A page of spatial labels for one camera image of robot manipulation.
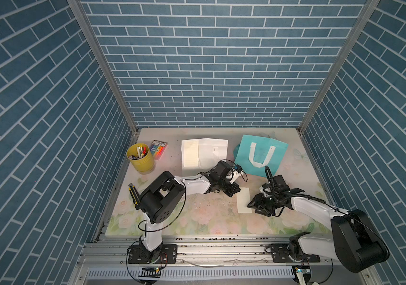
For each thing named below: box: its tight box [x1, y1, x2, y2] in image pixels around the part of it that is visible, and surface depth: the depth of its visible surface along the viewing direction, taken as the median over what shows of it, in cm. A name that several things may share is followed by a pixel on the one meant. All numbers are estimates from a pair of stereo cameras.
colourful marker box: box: [150, 139, 168, 161], surface depth 111 cm
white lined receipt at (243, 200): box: [236, 187, 253, 214], surface depth 91 cm
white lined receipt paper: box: [183, 140, 199, 168], surface depth 87 cm
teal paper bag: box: [233, 134, 290, 178], surface depth 91 cm
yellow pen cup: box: [126, 142, 155, 174], surface depth 95 cm
